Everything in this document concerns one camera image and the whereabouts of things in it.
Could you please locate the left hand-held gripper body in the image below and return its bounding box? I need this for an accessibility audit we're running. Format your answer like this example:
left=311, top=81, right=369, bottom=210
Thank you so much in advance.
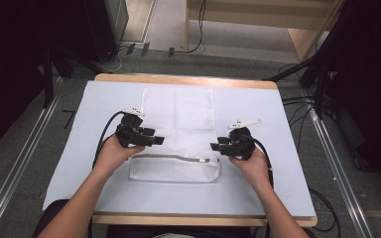
left=114, top=106, right=156, bottom=149

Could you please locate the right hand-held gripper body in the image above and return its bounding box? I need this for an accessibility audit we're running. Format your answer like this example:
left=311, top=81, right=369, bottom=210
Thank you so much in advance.
left=223, top=118, right=263, bottom=162

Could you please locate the white mesh laundry bag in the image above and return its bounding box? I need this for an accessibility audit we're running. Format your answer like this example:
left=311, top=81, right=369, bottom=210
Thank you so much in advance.
left=128, top=86, right=221, bottom=183

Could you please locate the person's right hand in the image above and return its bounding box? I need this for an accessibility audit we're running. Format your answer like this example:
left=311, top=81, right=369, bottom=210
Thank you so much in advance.
left=227, top=146, right=273, bottom=191

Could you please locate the person's left hand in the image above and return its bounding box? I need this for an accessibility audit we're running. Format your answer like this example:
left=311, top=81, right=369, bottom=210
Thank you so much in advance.
left=91, top=134, right=147, bottom=177

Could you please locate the pale blue table sheet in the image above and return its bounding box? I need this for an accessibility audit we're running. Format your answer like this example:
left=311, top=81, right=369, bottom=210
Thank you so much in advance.
left=42, top=80, right=318, bottom=218

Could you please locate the wooden table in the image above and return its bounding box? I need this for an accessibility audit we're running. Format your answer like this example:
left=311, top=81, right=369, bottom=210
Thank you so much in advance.
left=90, top=72, right=318, bottom=228

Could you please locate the person's dark clothing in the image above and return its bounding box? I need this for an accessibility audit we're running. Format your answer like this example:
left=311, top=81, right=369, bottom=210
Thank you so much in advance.
left=32, top=197, right=272, bottom=238

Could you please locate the black metal stand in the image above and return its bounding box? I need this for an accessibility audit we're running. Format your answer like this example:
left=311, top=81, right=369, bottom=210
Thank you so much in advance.
left=42, top=46, right=56, bottom=109
left=261, top=56, right=332, bottom=119

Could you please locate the black cabinet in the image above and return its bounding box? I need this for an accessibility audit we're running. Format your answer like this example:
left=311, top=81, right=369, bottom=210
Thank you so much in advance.
left=75, top=0, right=130, bottom=64

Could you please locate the light wooden furniture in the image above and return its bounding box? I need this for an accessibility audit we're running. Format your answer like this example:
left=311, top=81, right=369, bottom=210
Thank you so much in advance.
left=184, top=0, right=345, bottom=62

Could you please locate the black curtain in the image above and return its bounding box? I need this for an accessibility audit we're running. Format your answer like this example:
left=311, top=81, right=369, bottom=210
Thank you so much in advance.
left=314, top=0, right=381, bottom=189
left=0, top=0, right=113, bottom=159

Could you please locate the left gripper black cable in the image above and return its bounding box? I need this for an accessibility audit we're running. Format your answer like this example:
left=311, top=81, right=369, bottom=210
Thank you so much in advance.
left=91, top=110, right=125, bottom=171

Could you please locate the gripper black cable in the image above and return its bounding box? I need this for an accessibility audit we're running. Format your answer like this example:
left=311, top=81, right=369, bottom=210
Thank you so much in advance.
left=91, top=110, right=125, bottom=171
left=241, top=133, right=276, bottom=190

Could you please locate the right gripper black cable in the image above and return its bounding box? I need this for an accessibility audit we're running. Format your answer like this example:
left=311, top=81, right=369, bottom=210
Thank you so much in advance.
left=241, top=133, right=276, bottom=190

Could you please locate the metal floor rail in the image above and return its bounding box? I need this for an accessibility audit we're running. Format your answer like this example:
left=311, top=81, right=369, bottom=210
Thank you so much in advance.
left=306, top=104, right=375, bottom=238
left=0, top=76, right=64, bottom=238

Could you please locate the black floor cable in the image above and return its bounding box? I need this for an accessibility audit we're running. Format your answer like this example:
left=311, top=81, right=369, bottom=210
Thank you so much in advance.
left=307, top=186, right=341, bottom=233

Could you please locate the black hanging cable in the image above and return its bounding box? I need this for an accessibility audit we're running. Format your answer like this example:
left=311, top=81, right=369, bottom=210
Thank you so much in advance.
left=174, top=0, right=207, bottom=55

